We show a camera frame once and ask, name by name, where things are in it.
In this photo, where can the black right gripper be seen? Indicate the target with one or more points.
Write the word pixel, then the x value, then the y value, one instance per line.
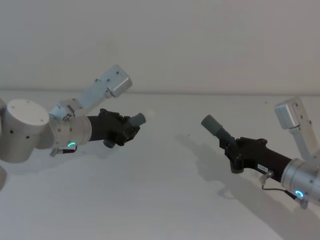
pixel 260 156

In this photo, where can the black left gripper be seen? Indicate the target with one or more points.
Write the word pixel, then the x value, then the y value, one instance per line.
pixel 105 127

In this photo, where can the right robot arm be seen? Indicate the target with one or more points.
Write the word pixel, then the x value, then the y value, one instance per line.
pixel 300 172

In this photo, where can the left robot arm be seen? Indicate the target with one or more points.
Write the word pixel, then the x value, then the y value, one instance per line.
pixel 27 130

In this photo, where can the white table cloth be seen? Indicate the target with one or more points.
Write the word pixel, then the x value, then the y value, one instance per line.
pixel 150 195

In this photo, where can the white curtain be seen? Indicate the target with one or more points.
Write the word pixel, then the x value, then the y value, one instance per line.
pixel 160 42

